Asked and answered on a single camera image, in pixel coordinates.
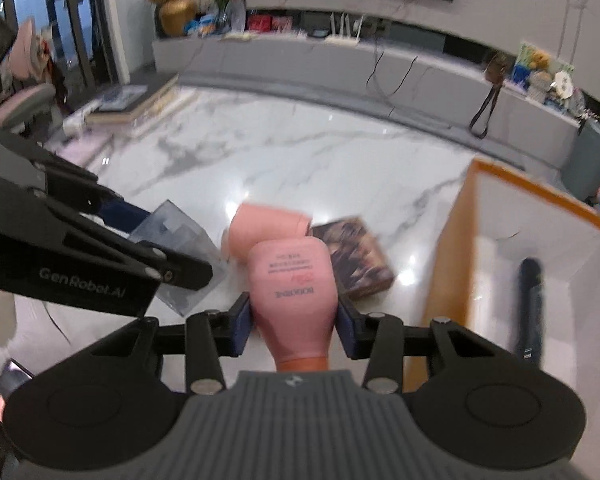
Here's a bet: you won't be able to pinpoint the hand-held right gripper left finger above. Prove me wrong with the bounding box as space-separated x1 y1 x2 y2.
95 292 253 395

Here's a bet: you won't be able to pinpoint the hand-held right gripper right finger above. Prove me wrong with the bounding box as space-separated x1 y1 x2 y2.
336 292 486 395

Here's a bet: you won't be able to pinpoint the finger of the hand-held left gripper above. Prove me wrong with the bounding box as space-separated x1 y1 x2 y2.
10 145 153 238
27 185 214 292

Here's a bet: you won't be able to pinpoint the clear plastic box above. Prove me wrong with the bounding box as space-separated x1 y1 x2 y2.
128 200 229 317

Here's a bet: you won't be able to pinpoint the pink bottle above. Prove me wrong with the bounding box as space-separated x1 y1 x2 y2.
245 237 341 372

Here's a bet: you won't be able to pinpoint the dark printed box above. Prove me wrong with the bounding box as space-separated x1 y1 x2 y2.
310 216 396 301

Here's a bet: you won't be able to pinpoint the pink cup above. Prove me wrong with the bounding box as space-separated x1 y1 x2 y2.
221 202 313 263

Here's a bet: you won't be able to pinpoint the black spray can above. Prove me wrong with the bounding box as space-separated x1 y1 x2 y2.
515 257 545 361

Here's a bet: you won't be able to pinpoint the orange cardboard box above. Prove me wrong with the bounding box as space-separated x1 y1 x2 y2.
419 157 600 396

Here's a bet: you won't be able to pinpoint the white cloth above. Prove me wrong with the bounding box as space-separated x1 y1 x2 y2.
0 302 71 396

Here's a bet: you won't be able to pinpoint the pink flat case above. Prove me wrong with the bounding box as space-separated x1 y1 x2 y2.
45 132 112 172

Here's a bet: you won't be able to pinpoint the smartphone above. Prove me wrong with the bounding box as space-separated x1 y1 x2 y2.
0 357 36 423

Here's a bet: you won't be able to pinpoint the pink chair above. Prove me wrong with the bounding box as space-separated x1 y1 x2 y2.
0 82 56 131

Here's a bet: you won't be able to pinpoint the pink hat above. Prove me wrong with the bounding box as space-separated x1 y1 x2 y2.
7 19 47 78

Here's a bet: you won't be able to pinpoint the gold vase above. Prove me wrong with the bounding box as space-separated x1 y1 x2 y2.
159 0 197 37

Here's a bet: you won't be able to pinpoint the blue snack packets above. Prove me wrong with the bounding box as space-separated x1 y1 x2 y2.
187 12 218 36

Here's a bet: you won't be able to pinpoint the marble television console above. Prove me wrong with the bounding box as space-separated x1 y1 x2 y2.
152 35 600 171

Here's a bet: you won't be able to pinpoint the white router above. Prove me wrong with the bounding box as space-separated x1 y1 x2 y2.
325 11 366 46

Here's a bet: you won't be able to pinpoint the grey trash bin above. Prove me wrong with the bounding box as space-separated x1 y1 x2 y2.
562 122 600 201

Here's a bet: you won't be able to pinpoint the green photo poster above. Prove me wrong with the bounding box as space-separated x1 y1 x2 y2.
512 42 576 86

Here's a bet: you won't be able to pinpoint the white round fan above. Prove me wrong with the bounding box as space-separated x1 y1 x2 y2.
552 71 576 98

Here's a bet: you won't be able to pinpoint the black bag strap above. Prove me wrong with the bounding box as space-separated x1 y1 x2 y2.
469 82 501 138

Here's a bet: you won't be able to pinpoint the black cable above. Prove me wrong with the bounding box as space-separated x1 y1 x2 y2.
367 42 421 106

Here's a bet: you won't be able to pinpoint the brown camera bag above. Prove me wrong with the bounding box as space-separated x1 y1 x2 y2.
485 55 508 86

